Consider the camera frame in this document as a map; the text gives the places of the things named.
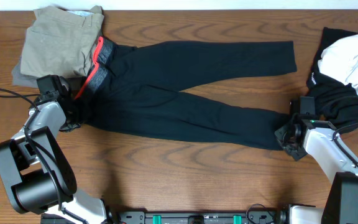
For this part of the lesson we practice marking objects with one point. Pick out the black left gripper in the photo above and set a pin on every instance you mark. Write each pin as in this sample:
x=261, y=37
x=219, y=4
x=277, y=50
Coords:
x=80, y=102

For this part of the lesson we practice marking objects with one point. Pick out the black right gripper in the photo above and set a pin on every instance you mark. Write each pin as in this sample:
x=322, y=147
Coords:
x=279, y=133

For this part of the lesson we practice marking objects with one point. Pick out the black leggings red waistband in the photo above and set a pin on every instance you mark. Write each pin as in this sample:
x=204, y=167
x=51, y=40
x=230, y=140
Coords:
x=144, y=90

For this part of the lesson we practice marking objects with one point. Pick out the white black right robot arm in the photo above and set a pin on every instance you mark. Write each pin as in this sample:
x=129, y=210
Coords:
x=321, y=140

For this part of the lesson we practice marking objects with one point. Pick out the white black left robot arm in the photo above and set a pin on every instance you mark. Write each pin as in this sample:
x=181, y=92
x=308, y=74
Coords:
x=37, y=176

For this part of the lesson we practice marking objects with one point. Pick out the black garment with logo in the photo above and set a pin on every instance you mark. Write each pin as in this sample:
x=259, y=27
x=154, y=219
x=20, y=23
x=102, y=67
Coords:
x=335, y=101

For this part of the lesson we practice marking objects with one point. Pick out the folded khaki pants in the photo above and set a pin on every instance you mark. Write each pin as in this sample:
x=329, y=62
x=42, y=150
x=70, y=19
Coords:
x=61, y=42

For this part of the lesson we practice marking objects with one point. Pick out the white crumpled shirt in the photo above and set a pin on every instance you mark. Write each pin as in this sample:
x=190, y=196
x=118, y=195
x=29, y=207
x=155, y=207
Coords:
x=340, y=61

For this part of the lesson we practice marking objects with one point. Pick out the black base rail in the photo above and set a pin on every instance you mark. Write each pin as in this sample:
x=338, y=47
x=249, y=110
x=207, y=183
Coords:
x=253, y=216

